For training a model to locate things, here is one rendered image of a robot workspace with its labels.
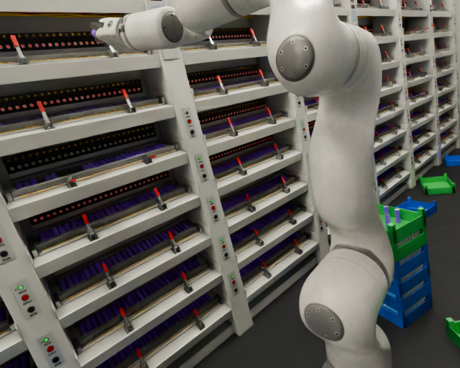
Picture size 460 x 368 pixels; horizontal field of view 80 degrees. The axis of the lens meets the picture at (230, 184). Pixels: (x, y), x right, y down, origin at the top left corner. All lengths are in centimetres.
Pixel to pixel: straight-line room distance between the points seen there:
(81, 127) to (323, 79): 81
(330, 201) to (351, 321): 18
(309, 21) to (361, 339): 45
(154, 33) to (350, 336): 69
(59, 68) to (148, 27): 42
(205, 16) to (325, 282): 51
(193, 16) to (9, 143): 65
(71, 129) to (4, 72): 22
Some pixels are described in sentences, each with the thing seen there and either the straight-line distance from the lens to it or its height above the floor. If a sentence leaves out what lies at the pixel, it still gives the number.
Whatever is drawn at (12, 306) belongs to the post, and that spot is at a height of 65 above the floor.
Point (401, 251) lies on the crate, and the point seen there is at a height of 35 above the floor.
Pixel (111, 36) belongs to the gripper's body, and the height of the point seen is 129.
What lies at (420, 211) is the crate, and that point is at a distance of 136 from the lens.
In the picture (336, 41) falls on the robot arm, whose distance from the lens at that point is 39.
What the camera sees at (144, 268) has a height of 55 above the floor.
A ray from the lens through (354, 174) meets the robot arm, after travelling 45.
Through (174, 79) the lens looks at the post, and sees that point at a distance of 117.
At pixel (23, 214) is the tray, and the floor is 89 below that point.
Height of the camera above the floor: 102
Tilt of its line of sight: 14 degrees down
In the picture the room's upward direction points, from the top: 14 degrees counter-clockwise
